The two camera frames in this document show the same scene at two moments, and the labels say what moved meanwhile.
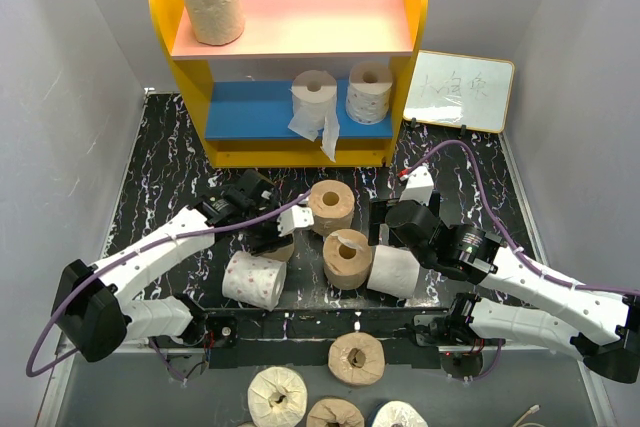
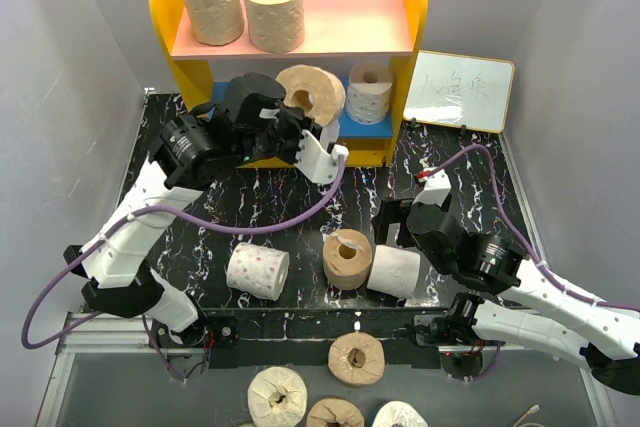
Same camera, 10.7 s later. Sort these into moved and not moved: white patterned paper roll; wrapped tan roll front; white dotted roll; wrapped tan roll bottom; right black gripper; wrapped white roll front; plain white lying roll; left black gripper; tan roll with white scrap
Moved: left black gripper; white patterned paper roll
Not moved: white dotted roll; wrapped white roll front; wrapped tan roll front; plain white lying roll; tan roll with white scrap; right black gripper; wrapped tan roll bottom
